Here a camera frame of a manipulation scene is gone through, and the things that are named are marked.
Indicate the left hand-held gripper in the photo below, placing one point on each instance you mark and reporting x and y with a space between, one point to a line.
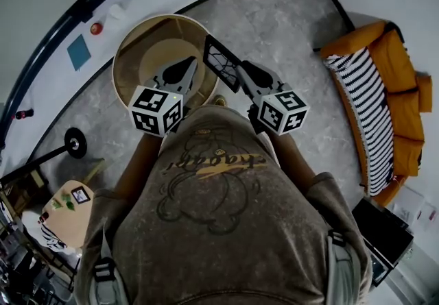
151 108

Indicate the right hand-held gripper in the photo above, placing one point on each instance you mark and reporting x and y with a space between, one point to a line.
281 111

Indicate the black framed branch picture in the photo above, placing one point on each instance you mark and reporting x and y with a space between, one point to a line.
219 60

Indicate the person's right forearm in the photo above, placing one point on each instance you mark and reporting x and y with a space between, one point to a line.
291 156

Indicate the person's left forearm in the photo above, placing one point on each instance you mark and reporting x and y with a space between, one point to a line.
140 163

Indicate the person's right shoe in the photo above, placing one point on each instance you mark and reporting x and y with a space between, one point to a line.
219 100

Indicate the white paper sheet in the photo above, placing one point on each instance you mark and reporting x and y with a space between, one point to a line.
120 9

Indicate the red apple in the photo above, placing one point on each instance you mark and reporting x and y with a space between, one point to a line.
96 28

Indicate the teal book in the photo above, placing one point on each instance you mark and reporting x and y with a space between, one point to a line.
79 52

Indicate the black white striped blanket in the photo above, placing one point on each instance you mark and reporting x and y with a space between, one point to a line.
363 108

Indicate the black coat stand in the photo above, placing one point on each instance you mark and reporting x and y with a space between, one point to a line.
75 143

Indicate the orange sofa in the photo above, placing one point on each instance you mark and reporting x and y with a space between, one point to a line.
401 105

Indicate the person's printed t-shirt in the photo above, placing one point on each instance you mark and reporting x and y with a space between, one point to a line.
212 228

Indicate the red black bottle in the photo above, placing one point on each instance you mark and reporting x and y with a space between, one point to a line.
43 218
24 114

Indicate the orange throw cushion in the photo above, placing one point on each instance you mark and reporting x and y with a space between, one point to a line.
424 93

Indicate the green leafy plant sprig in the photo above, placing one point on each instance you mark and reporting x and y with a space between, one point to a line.
68 204

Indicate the oval wooden side table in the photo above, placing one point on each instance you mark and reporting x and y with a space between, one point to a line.
68 225

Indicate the black cabinet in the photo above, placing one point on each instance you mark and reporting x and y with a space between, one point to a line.
384 231

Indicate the black framed glass panel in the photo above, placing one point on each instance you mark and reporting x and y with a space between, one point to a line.
380 271

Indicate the black window rail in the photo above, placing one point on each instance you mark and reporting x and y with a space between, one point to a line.
68 17

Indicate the small framed marker card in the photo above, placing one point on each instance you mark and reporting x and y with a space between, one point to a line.
81 195

